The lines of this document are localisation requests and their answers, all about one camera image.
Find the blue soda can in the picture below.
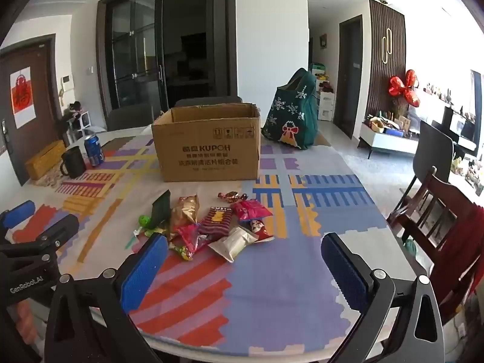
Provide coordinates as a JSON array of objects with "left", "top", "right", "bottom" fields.
[{"left": 83, "top": 135, "right": 105, "bottom": 167}]

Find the gold snack packet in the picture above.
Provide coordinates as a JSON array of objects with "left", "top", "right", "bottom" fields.
[{"left": 169, "top": 195, "right": 200, "bottom": 235}]

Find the dark grey shell chair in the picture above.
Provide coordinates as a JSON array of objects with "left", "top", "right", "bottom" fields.
[{"left": 399, "top": 120, "right": 454, "bottom": 212}]

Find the red and white snack packet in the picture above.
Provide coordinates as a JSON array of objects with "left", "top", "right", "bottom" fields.
[{"left": 247, "top": 218, "right": 275, "bottom": 242}]

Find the beige snack packet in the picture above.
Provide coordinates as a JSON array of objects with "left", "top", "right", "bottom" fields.
[{"left": 207, "top": 226, "right": 260, "bottom": 263}]

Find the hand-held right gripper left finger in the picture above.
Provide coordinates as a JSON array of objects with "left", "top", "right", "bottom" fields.
[{"left": 44, "top": 232, "right": 169, "bottom": 363}]

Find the grey upholstered chair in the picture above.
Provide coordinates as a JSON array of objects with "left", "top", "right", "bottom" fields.
[
  {"left": 106, "top": 103, "right": 155, "bottom": 132},
  {"left": 175, "top": 96, "right": 243, "bottom": 108}
]

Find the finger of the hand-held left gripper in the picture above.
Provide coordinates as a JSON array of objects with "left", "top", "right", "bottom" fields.
[
  {"left": 0, "top": 200, "right": 36, "bottom": 236},
  {"left": 21, "top": 214, "right": 80, "bottom": 254}
]

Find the dark green snack packet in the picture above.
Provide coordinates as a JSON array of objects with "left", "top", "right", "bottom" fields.
[{"left": 150, "top": 190, "right": 172, "bottom": 228}]

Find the green printed fabric bag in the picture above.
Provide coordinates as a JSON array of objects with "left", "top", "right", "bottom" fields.
[{"left": 261, "top": 67, "right": 320, "bottom": 150}]

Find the white low cabinet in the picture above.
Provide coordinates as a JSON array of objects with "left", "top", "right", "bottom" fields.
[{"left": 357, "top": 121, "right": 420, "bottom": 159}]

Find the foil wrapped candy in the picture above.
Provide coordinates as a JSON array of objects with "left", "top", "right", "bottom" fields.
[{"left": 217, "top": 191, "right": 248, "bottom": 203}]

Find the dark striped snack packet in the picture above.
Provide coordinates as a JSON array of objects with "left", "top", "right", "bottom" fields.
[{"left": 197, "top": 206, "right": 234, "bottom": 236}]

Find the brown cardboard box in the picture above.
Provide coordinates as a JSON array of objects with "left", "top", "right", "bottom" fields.
[{"left": 151, "top": 102, "right": 262, "bottom": 183}]

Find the dark brown entry door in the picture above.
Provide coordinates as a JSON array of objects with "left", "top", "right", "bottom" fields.
[{"left": 0, "top": 34, "right": 63, "bottom": 186}]

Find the yellow green wrapped lollipop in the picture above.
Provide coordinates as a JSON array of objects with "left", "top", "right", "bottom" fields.
[{"left": 168, "top": 244, "right": 195, "bottom": 262}]

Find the dark interior door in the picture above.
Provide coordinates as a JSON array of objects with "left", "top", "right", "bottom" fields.
[{"left": 338, "top": 15, "right": 364, "bottom": 139}]

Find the magenta snack packet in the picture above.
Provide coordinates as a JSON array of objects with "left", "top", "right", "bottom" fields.
[{"left": 175, "top": 224, "right": 220, "bottom": 256}]

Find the pink snack packet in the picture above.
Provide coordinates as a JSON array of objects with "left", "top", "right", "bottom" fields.
[{"left": 231, "top": 198, "right": 273, "bottom": 222}]

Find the brown wooden chair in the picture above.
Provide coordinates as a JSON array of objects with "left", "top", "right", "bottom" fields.
[{"left": 386, "top": 166, "right": 484, "bottom": 326}]

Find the red foil balloon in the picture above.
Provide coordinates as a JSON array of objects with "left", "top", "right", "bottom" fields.
[{"left": 389, "top": 69, "right": 421, "bottom": 107}]

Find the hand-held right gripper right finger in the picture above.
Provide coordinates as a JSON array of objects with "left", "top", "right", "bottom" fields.
[{"left": 321, "top": 232, "right": 446, "bottom": 363}]

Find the white drawer cabinet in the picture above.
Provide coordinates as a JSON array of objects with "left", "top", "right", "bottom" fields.
[{"left": 317, "top": 91, "right": 335, "bottom": 122}]

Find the red paper door poster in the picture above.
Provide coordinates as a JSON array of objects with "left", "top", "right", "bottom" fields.
[{"left": 10, "top": 67, "right": 36, "bottom": 129}]

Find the yellow wooden box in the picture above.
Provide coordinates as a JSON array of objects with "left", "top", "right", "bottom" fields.
[{"left": 25, "top": 140, "right": 67, "bottom": 181}]

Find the red cloth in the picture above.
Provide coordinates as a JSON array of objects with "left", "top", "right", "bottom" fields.
[{"left": 429, "top": 204, "right": 484, "bottom": 311}]

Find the white shoe rack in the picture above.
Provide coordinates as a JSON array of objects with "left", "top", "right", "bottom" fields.
[{"left": 57, "top": 101, "right": 91, "bottom": 142}]

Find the black mug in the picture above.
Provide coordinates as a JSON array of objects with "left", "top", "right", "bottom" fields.
[{"left": 60, "top": 146, "right": 87, "bottom": 179}]

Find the black framed glass door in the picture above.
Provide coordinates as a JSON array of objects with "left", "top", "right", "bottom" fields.
[{"left": 96, "top": 0, "right": 237, "bottom": 112}]

